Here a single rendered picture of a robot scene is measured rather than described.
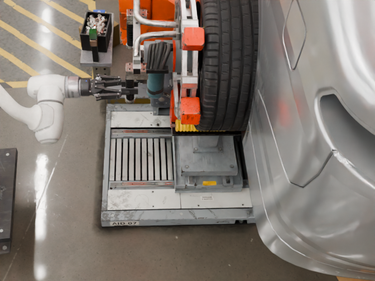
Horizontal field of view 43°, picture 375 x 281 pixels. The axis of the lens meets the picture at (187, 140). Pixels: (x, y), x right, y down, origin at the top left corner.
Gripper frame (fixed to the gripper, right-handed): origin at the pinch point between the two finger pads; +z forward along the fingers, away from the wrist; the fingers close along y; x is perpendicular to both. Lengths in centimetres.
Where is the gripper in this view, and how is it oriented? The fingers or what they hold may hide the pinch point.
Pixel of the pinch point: (129, 87)
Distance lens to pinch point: 203.1
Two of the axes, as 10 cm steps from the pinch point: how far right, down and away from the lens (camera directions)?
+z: 9.9, 0.0, 1.0
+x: 0.8, -6.0, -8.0
